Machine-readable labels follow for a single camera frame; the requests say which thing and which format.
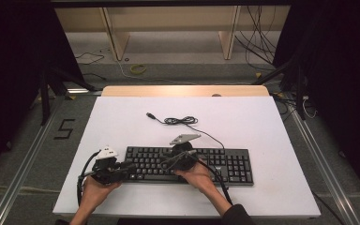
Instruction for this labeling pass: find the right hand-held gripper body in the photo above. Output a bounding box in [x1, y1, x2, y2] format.
[168, 133, 202, 172]

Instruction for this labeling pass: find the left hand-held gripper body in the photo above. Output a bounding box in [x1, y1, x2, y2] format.
[89, 145, 129, 186]

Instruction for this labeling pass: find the black computer keyboard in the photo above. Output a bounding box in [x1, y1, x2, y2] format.
[124, 145, 255, 187]

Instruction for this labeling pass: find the person's left hand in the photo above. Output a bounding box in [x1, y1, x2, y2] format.
[80, 174, 123, 212]

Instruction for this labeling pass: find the person's right hand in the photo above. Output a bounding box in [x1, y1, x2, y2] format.
[173, 161, 220, 195]

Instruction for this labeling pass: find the light wooden table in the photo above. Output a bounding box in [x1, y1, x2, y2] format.
[100, 84, 270, 98]

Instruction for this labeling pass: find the white table board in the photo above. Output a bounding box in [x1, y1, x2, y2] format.
[52, 96, 322, 219]

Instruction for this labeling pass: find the yellow tape roll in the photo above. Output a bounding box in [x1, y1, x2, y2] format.
[129, 63, 147, 76]

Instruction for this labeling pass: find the black metal stand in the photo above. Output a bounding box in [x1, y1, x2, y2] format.
[37, 66, 98, 127]
[250, 55, 308, 122]

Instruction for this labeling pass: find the light wooden shelf unit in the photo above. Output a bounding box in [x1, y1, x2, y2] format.
[53, 5, 293, 62]

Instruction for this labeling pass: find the black curtain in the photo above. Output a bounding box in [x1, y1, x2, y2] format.
[271, 0, 360, 207]
[0, 0, 85, 184]

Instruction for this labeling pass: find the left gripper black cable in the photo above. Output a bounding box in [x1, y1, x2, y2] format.
[76, 150, 103, 208]

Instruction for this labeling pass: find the black keyboard cable with plug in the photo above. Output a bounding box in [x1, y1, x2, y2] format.
[145, 112, 226, 150]

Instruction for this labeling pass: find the aluminium floor rail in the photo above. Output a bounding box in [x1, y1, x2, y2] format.
[280, 92, 360, 225]
[0, 96, 68, 225]

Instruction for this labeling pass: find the thin black floor cable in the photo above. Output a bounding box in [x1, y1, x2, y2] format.
[74, 51, 106, 66]

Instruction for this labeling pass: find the bundle of black floor cables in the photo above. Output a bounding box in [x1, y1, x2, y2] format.
[233, 5, 279, 72]

